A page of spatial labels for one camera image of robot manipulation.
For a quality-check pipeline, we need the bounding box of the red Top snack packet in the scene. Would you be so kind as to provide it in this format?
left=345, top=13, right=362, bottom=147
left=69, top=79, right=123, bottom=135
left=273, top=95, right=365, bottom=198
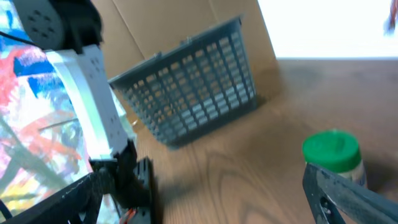
left=384, top=0, right=397, bottom=35

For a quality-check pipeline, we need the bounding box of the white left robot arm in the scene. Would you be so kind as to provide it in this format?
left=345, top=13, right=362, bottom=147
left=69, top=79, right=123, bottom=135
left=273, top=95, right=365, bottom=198
left=14, top=0, right=155, bottom=223

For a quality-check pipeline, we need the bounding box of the green lid jar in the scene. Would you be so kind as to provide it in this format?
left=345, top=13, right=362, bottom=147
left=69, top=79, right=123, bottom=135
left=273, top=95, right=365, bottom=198
left=302, top=129, right=368, bottom=188

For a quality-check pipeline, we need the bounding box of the colourful painted board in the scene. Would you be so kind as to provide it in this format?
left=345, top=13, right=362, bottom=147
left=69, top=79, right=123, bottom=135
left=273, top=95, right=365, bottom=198
left=0, top=0, right=137, bottom=224

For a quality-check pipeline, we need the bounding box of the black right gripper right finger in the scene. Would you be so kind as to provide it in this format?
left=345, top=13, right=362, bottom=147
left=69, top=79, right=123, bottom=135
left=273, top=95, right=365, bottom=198
left=302, top=163, right=397, bottom=224

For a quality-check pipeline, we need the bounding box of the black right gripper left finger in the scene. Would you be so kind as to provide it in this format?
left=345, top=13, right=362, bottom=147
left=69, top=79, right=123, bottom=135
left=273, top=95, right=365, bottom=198
left=4, top=173, right=103, bottom=224

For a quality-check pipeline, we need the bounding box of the grey plastic shopping basket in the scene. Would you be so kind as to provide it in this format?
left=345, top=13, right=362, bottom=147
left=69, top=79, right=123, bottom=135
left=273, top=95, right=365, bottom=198
left=109, top=16, right=256, bottom=147

